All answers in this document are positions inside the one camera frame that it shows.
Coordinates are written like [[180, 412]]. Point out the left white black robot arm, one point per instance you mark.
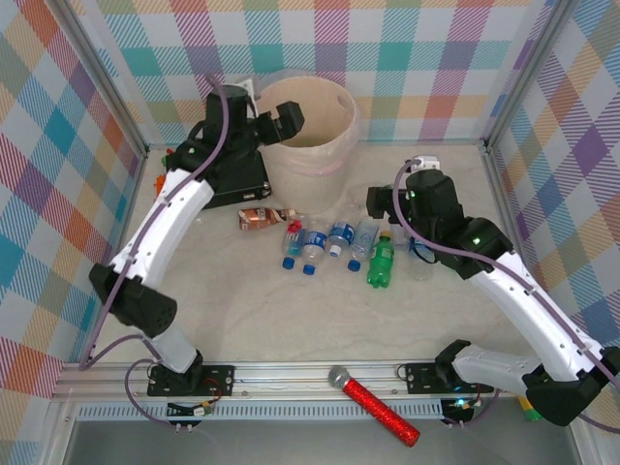
[[179, 208]]

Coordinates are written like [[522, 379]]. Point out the small power connector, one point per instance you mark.
[[460, 404], [201, 411]]

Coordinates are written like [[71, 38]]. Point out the aluminium frame post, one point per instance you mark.
[[102, 72], [528, 72]]

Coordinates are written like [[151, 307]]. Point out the black hard case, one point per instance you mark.
[[242, 181]]

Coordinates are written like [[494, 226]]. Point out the clear bottle blue label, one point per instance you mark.
[[422, 266]]

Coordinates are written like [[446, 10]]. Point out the brown chocolate milk bottle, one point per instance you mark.
[[257, 218]]

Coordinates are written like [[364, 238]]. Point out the blue label bottle blue cap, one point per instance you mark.
[[316, 242]]

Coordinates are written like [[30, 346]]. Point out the beige plastic bin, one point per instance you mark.
[[300, 189]]

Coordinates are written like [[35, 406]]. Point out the clear plastic bin liner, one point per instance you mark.
[[331, 167]]

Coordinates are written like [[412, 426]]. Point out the yellow green toy block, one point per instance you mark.
[[530, 414]]

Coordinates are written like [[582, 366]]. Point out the clear bottle blue cap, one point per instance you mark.
[[364, 237], [339, 235]]

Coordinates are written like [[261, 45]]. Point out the green bottle yellow cap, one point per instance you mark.
[[381, 264]]

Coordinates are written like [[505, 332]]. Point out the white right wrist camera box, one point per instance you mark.
[[426, 162]]

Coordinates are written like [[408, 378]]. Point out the small green toy piece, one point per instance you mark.
[[168, 157]]

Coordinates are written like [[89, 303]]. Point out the orange toy piece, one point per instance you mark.
[[160, 183]]

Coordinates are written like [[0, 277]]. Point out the clear bottle green cap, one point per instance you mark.
[[357, 206]]

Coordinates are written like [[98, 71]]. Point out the red glitter microphone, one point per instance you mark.
[[378, 409]]

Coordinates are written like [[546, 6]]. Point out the pale blue bottle white cap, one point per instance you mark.
[[399, 237]]

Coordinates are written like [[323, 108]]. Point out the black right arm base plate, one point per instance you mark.
[[419, 378]]

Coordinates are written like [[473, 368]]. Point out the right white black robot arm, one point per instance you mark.
[[520, 312]]

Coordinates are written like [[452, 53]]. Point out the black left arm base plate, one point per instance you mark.
[[218, 380]]

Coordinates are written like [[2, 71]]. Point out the aluminium back rail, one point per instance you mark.
[[387, 143]]

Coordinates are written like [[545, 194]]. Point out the aluminium front rail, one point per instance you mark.
[[290, 382]]

